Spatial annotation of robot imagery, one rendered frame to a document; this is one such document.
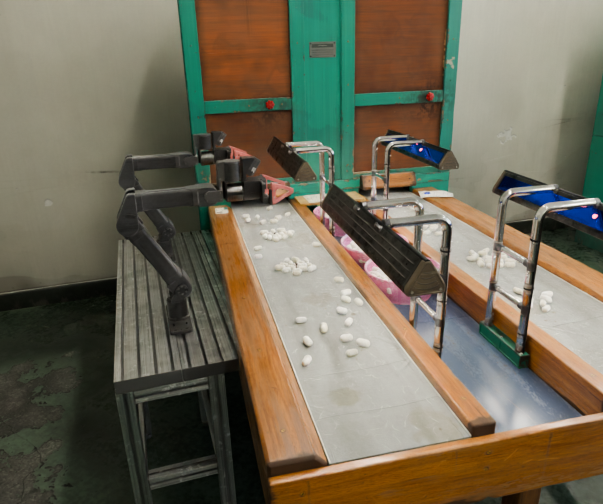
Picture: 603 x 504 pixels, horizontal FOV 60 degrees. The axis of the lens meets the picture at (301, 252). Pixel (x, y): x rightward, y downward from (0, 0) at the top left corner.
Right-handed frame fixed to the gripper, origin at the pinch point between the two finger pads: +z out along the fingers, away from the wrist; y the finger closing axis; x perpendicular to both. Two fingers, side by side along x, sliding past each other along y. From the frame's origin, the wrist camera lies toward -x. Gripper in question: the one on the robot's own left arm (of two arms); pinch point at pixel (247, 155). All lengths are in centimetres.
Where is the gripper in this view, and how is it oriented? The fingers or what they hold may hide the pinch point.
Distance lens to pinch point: 224.9
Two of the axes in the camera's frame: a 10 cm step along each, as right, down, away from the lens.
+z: 9.5, -1.2, 2.8
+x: 0.2, 9.3, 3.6
